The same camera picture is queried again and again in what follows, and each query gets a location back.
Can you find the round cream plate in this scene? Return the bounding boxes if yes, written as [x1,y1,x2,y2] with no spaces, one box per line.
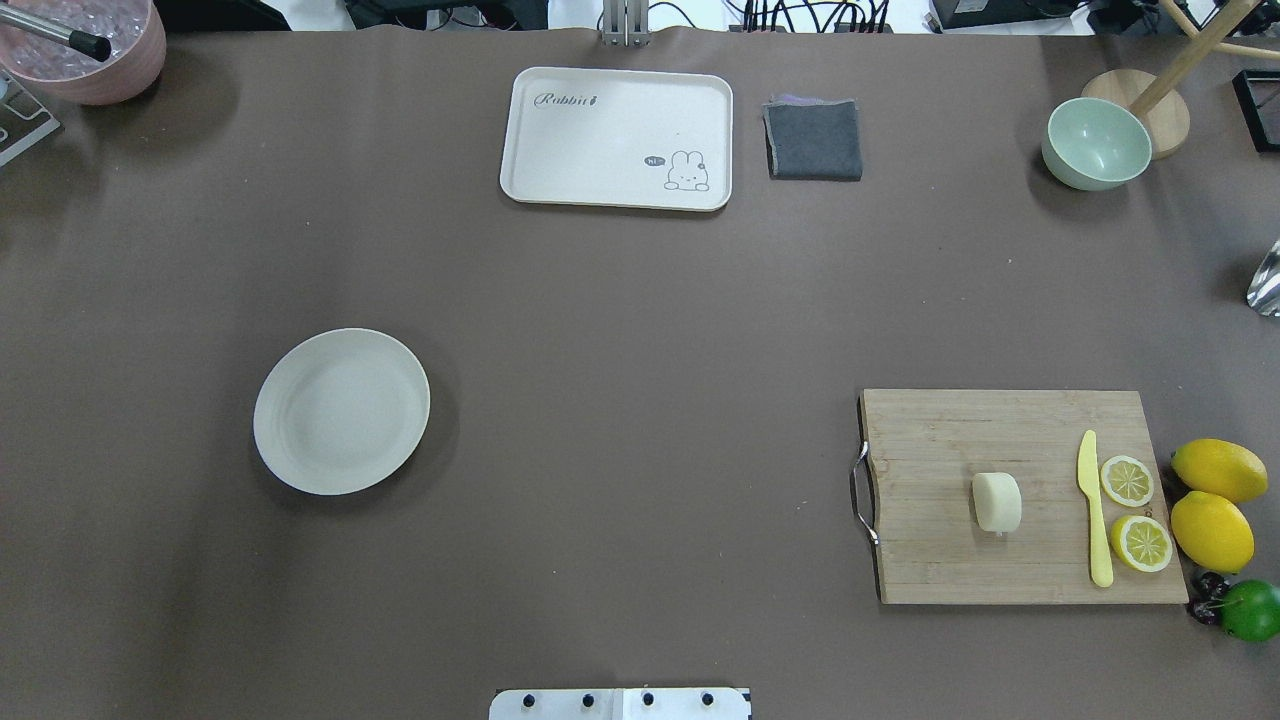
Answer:
[252,328,431,496]

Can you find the white steamed bun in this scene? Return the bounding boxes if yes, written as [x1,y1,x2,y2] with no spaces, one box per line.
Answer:
[972,471,1023,534]

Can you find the cream rabbit serving tray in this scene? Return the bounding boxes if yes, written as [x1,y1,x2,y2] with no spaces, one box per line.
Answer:
[499,67,733,211]

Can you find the dark grey folded cloth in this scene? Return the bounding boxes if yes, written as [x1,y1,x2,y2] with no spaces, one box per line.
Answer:
[763,95,864,182]

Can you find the bamboo cutting board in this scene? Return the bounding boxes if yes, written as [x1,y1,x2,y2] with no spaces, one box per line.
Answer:
[860,389,1188,605]

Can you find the yellow plastic knife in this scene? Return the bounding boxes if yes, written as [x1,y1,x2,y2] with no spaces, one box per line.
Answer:
[1075,429,1114,588]

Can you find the upper lemon slice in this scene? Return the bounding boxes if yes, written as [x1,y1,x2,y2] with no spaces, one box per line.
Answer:
[1100,455,1158,509]

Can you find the lemon slice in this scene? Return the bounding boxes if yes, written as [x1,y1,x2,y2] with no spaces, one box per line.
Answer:
[1108,514,1176,573]
[1100,455,1158,509]

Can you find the mint green bowl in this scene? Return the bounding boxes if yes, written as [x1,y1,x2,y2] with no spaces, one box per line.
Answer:
[1039,97,1153,191]

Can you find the lower lemon slice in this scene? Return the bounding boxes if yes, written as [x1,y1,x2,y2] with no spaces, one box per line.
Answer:
[1108,514,1176,573]

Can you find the wooden mug tree stand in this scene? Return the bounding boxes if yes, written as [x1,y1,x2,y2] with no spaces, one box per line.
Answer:
[1082,1,1277,160]

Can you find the pink bowl of ice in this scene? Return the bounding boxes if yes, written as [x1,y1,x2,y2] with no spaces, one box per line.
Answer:
[3,1,166,105]

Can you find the upper whole lemon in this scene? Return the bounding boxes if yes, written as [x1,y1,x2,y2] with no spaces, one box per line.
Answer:
[1171,438,1268,503]

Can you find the whole lemon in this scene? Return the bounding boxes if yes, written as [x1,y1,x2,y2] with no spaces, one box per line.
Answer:
[1170,489,1254,574]
[1171,438,1268,503]

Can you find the lower whole lemon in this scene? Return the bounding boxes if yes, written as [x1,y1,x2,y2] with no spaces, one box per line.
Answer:
[1170,489,1254,574]

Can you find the dark cherries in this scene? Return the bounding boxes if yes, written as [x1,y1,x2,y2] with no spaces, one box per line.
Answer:
[1187,570,1233,626]

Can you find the silver metal scoop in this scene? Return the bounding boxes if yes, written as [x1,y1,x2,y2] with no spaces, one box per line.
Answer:
[1244,240,1280,318]

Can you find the green lime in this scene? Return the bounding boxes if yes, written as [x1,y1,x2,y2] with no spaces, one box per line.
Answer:
[1221,579,1279,642]

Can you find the aluminium frame post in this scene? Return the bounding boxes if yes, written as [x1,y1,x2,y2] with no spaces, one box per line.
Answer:
[599,0,652,47]

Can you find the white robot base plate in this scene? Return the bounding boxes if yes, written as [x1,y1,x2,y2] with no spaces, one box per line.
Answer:
[488,685,753,719]

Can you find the metal ice scoop handle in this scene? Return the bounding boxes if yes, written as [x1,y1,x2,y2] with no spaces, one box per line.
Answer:
[1,3,113,61]

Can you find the white wire cup rack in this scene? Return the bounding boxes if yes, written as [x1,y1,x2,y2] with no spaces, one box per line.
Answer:
[0,70,61,167]

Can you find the black picture frame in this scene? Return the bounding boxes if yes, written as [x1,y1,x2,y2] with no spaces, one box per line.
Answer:
[1231,69,1279,152]

